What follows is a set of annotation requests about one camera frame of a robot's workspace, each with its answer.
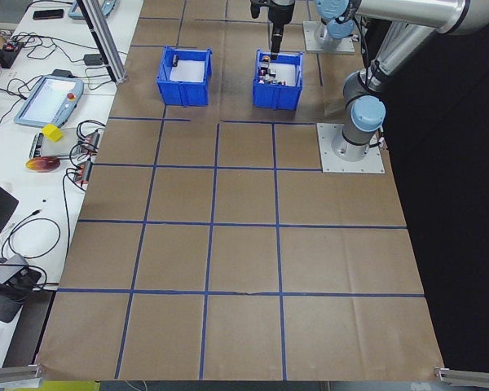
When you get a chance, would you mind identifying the blue bin with button switches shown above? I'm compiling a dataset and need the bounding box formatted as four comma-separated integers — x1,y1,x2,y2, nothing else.
251,48,305,112

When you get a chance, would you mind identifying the black frame cover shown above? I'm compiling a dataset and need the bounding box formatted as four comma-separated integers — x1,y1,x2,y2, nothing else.
360,15,489,374

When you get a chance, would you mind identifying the black smartphone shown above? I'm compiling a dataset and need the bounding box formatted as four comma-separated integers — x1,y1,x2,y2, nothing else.
32,8,65,21

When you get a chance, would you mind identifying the gray docking box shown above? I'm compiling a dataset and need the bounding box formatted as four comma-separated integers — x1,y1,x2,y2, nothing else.
0,255,42,292

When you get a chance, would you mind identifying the dark usb hub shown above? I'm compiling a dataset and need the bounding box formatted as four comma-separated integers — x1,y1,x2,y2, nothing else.
72,159,95,189
77,129,104,154

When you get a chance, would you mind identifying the white square base plate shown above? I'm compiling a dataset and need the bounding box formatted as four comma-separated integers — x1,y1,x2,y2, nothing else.
302,20,356,54
316,121,386,174

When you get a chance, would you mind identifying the dark monitor stand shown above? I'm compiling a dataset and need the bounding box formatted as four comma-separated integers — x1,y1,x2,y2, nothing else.
0,280,24,325

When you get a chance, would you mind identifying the yellow cube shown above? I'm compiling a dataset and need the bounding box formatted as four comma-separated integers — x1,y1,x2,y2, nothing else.
40,124,63,143

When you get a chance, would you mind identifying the white side table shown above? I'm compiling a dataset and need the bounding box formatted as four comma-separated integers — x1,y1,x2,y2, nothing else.
0,0,143,367

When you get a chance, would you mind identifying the aluminium corner profile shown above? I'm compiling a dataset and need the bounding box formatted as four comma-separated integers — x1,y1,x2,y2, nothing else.
0,363,44,388
434,366,489,386

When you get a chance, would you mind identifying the blue bin with bare foam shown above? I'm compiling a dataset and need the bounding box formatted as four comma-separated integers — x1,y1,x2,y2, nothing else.
156,45,214,108

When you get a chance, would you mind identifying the silver flat device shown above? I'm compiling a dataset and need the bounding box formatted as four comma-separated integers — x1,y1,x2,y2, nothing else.
29,132,46,160

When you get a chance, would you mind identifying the black electronics box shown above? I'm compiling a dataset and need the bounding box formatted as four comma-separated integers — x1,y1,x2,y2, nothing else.
0,39,25,69

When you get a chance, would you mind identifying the black looped cable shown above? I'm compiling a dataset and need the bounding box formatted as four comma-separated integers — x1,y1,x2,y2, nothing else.
7,209,62,261

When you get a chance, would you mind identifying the aluminium profile post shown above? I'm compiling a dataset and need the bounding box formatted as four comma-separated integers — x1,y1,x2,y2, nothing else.
76,0,128,86

